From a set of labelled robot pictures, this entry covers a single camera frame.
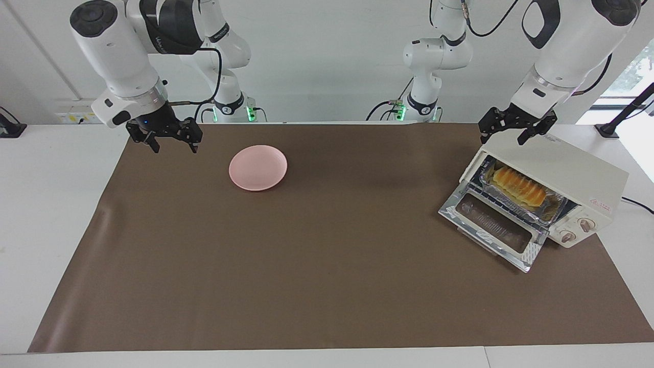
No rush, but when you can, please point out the black oven power cable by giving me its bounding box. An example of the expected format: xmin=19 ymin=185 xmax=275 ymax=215
xmin=621 ymin=197 xmax=654 ymax=214

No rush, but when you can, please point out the black desk mount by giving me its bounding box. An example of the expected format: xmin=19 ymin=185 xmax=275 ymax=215
xmin=0 ymin=106 xmax=27 ymax=139

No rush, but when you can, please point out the pink round plate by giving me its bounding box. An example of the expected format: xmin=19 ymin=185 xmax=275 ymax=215
xmin=228 ymin=145 xmax=288 ymax=192

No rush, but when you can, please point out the golden sliced bread loaf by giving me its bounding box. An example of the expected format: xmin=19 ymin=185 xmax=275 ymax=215
xmin=492 ymin=166 xmax=547 ymax=208

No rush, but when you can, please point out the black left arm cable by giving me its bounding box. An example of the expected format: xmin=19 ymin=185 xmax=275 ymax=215
xmin=460 ymin=0 xmax=614 ymax=98

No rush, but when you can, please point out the metal wire oven rack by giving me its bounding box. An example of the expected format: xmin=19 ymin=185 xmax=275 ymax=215
xmin=478 ymin=153 xmax=580 ymax=228

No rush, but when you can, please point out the black clamp stand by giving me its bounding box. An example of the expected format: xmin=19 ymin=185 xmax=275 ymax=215
xmin=595 ymin=82 xmax=654 ymax=139

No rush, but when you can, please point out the white wall power outlet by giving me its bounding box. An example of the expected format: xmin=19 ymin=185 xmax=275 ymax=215
xmin=55 ymin=104 xmax=106 ymax=125

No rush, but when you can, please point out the aluminium foil baking tray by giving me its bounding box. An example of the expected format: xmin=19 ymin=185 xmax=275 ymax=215
xmin=479 ymin=157 xmax=569 ymax=225

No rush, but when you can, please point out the glass oven door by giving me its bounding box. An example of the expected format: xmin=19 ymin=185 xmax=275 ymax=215
xmin=438 ymin=180 xmax=550 ymax=273

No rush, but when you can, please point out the brown table mat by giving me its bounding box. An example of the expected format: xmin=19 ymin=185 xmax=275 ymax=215
xmin=28 ymin=123 xmax=654 ymax=353

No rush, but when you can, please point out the black base cable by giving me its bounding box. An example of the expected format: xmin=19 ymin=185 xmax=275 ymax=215
xmin=365 ymin=77 xmax=415 ymax=122
xmin=193 ymin=100 xmax=216 ymax=123

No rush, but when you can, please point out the cream toaster oven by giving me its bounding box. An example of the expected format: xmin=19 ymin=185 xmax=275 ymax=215
xmin=460 ymin=134 xmax=630 ymax=249

